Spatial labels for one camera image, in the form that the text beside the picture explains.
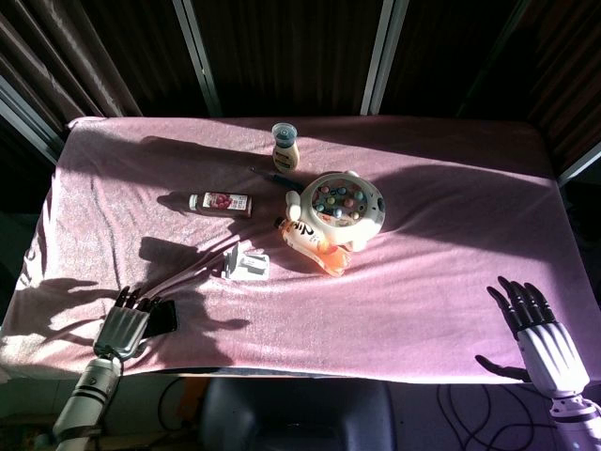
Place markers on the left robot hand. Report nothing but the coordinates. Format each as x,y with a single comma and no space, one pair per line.
123,329

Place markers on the grey metal frame rail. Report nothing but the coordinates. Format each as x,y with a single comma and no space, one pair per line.
580,166
28,122

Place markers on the dark pen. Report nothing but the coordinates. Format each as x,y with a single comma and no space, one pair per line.
277,177

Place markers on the brown curtain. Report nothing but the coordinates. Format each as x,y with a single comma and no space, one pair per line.
61,56
568,70

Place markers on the grey metal frame post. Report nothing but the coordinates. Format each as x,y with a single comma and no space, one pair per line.
382,56
197,56

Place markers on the red juice bottle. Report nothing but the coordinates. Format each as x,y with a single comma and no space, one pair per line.
221,203

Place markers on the cream bottle with clear cap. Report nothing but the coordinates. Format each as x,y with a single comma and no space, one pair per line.
285,152

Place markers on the pink tablecloth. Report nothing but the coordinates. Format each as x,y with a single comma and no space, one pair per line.
375,291

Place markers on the orange drink bottle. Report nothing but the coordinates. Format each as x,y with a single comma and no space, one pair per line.
305,237

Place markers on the black smartphone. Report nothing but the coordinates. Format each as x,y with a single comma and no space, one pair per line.
163,319

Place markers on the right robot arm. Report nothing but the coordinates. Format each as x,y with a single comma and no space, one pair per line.
577,423

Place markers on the white round fishing toy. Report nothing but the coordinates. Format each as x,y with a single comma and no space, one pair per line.
345,206

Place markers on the black chair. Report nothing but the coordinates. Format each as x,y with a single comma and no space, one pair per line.
296,418

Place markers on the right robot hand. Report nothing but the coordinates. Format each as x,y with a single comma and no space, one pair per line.
551,347

